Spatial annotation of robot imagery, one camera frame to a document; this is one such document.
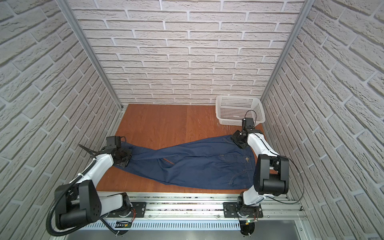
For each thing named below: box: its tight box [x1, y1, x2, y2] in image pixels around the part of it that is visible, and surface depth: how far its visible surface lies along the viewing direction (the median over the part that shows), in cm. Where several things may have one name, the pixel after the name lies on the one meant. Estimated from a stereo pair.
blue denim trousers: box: [114, 134, 256, 190], surface depth 89 cm
